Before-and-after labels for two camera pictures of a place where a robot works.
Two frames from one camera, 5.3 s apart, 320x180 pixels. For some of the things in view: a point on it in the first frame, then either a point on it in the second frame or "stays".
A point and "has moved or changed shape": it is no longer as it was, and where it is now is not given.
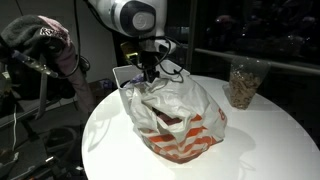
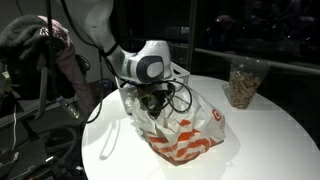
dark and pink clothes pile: (38, 57) stays
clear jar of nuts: (246, 76) stays
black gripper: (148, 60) → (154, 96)
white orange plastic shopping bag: (178, 119) has moved or changed shape
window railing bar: (272, 63) stays
